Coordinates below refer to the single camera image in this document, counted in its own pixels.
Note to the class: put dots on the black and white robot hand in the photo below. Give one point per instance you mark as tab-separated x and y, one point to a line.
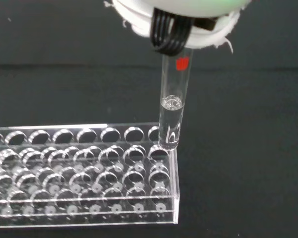
178	15

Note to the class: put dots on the clear plastic test tube rack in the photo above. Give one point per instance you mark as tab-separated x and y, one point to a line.
89	173

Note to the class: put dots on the black bench cloth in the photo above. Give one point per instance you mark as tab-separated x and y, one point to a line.
238	124

